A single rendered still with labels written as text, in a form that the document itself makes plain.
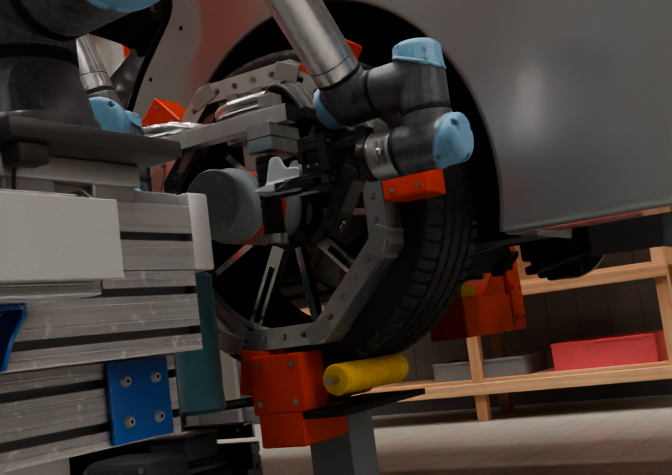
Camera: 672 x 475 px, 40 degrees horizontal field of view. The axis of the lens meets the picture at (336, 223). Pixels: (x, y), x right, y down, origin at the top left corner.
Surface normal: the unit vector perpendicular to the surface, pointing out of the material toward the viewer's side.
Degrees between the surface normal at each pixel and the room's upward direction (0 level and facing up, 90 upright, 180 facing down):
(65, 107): 72
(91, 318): 90
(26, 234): 90
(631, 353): 90
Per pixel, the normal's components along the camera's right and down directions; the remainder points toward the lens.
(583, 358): -0.53, -0.04
